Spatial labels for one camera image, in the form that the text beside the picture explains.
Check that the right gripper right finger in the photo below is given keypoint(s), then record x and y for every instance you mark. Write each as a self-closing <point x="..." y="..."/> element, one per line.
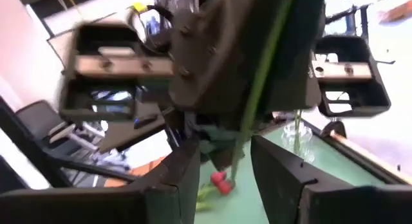
<point x="322" y="204"/>

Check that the black office chair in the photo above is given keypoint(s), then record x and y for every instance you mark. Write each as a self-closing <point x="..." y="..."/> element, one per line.
<point x="38" y="121"/>

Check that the black curved bracket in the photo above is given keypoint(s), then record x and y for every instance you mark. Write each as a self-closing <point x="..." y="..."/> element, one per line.
<point x="334" y="123"/>

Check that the clear diamond-cut glass vase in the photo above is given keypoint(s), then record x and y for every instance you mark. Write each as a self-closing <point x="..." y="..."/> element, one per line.
<point x="305" y="143"/>

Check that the black frame post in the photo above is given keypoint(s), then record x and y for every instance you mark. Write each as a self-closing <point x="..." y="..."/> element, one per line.
<point x="42" y="153"/>

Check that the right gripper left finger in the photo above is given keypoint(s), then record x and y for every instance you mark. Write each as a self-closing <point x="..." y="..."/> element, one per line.
<point x="96" y="208"/>

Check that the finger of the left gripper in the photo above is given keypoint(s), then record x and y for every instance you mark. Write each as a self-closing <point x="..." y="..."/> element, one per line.
<point x="219" y="50"/>
<point x="296" y="56"/>

